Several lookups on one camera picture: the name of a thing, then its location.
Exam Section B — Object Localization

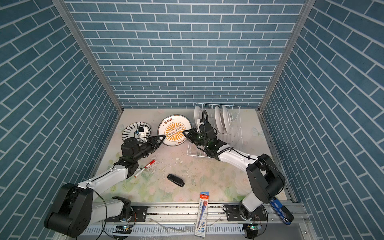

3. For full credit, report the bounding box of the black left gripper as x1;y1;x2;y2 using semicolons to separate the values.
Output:
132;135;166;163

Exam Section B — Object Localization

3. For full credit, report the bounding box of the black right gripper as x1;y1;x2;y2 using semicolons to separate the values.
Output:
182;127;210;149

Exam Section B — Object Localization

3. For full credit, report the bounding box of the blue striped white plate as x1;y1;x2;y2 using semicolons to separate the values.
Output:
122;122;152;141

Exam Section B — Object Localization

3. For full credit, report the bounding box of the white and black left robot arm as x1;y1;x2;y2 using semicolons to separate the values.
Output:
44;135;166;238

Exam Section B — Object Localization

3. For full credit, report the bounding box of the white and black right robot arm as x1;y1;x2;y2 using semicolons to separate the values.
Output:
183;122;286;220

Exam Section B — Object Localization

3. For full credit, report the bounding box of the red and white marker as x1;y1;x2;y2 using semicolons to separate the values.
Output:
134;160;156;178

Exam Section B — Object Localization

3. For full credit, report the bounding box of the black stapler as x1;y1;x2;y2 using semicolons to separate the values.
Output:
167;174;185;188

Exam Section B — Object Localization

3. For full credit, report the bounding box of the blue and black handheld tool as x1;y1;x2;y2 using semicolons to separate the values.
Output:
270;197;294;225

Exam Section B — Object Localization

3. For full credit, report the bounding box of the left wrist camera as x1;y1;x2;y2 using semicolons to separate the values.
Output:
136;126;151;143

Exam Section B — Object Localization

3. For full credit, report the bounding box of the white wire dish rack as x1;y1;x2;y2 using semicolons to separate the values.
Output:
183;103;243;158

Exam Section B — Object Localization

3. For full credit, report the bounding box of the aluminium front rail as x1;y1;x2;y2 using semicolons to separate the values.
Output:
61;202;310;226

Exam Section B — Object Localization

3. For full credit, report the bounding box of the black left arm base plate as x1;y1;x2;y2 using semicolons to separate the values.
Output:
106;206;149;223

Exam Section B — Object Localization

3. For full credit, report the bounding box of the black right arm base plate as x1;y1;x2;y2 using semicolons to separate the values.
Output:
222;205;268;222

